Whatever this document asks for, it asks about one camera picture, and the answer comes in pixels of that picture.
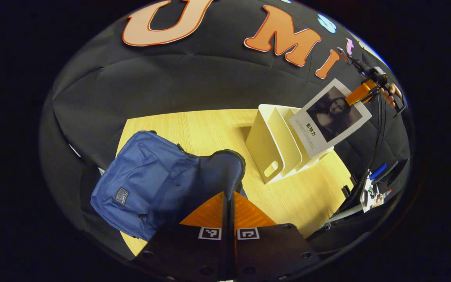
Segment cream bookshelf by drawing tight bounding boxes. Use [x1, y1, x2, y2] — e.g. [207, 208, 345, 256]
[245, 104, 335, 184]

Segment blue schoolbag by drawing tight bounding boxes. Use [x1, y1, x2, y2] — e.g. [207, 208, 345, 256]
[90, 130, 246, 241]

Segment blue marker pen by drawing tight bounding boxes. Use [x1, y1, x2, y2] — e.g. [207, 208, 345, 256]
[370, 163, 388, 180]

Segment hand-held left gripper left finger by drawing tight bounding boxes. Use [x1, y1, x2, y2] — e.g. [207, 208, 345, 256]
[133, 191, 230, 280]

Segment black backdrop cloth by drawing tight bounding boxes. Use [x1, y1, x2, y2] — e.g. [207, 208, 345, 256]
[40, 0, 414, 261]

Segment white portrait book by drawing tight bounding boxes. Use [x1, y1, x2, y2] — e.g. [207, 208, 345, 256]
[288, 78, 373, 158]

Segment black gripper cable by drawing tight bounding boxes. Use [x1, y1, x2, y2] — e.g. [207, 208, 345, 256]
[368, 94, 386, 173]

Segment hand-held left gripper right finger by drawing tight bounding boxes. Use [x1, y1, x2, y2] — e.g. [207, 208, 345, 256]
[229, 191, 322, 280]

